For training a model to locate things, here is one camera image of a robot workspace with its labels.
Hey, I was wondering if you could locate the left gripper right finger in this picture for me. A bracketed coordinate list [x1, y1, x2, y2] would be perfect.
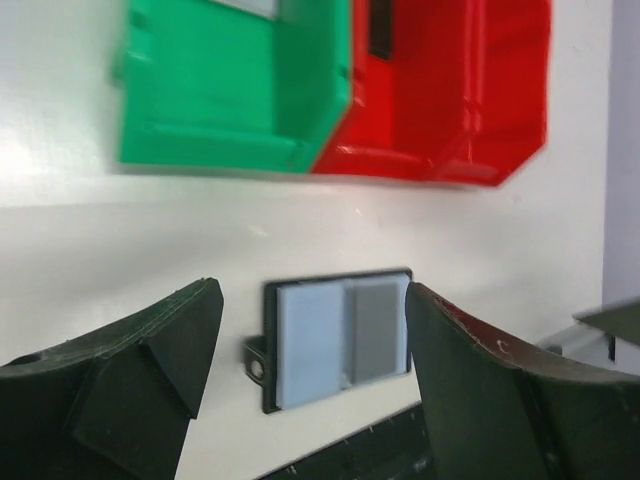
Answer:
[405, 282, 639, 479]

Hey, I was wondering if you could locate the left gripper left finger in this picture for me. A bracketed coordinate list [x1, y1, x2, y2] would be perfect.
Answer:
[1, 278, 224, 479]

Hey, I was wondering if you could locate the black leather card holder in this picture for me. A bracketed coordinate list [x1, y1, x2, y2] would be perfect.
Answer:
[243, 267, 413, 415]

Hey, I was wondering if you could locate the red plastic bin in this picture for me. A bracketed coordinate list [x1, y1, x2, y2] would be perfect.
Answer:
[312, 0, 481, 184]
[426, 1, 551, 186]

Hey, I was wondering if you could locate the green plastic bin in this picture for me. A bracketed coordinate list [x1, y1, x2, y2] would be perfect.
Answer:
[113, 1, 352, 173]

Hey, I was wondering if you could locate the black credit card in bin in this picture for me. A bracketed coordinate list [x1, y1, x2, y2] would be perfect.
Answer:
[368, 0, 393, 61]

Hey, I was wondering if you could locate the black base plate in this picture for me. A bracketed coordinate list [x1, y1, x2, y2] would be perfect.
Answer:
[264, 403, 436, 480]

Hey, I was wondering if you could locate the aluminium frame rail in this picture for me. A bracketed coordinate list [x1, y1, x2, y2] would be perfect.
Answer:
[538, 297, 639, 374]

